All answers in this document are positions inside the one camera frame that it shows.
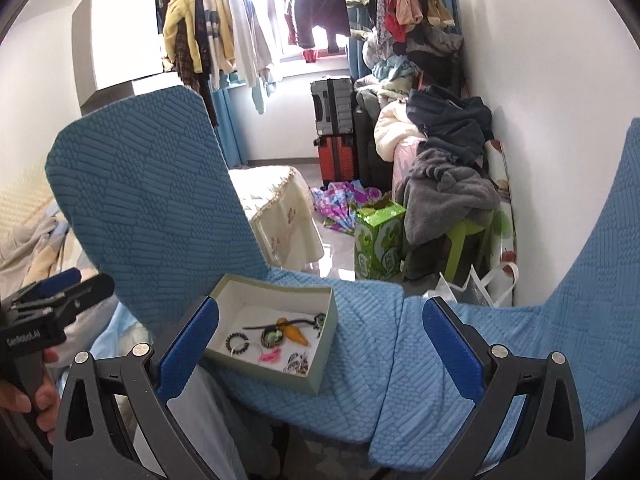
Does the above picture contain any cream lace covered table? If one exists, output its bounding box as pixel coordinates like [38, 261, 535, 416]
[229, 165, 323, 271]

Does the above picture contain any green plastic stool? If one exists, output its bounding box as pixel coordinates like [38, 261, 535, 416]
[404, 219, 494, 283]

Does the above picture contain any dark navy jacket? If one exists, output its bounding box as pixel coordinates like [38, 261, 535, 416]
[406, 84, 494, 166]

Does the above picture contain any white wardrobe cabinet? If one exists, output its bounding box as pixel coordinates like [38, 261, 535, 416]
[72, 0, 164, 115]

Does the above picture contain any yellow hanging jacket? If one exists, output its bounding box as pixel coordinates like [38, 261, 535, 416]
[162, 0, 235, 75]

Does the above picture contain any left blue covered chair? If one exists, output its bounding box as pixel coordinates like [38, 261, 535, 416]
[46, 87, 404, 444]

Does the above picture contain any grey hard suitcase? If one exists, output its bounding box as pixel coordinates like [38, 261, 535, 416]
[310, 76, 355, 136]

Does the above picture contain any pink hair clip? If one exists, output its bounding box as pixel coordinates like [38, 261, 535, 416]
[258, 347, 282, 364]

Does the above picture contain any woven black beige bracelet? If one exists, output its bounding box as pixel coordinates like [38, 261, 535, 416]
[259, 326, 288, 350]

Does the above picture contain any blue covered chair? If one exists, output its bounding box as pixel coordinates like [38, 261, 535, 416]
[366, 118, 640, 474]
[46, 87, 404, 444]

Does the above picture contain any black coil hair tie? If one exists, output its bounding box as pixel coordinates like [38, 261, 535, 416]
[224, 331, 250, 356]

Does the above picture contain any green tissue carton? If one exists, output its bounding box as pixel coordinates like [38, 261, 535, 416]
[354, 194, 406, 281]

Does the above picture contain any right blue covered chair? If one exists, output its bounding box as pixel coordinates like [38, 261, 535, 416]
[366, 118, 640, 474]

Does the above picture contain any red hard suitcase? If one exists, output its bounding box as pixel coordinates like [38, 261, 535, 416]
[314, 134, 358, 186]

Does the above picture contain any red bead tassel bracelet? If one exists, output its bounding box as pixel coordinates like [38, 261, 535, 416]
[284, 351, 312, 376]

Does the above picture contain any green white cardboard box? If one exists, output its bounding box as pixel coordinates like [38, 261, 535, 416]
[205, 274, 337, 396]

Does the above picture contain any grey fleece blanket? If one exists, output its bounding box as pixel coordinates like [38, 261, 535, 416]
[396, 148, 500, 247]

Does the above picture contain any green jade pendant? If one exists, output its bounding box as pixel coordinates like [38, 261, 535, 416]
[266, 328, 283, 342]

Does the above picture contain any cream puffy coat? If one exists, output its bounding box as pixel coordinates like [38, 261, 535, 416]
[373, 100, 425, 162]

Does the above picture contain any colourful purple cloth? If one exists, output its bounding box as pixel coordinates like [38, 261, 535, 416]
[309, 180, 383, 235]

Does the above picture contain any black suitcase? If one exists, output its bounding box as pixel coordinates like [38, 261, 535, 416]
[354, 105, 393, 193]

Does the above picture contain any person left hand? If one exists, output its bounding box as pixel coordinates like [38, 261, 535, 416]
[0, 349, 61, 444]

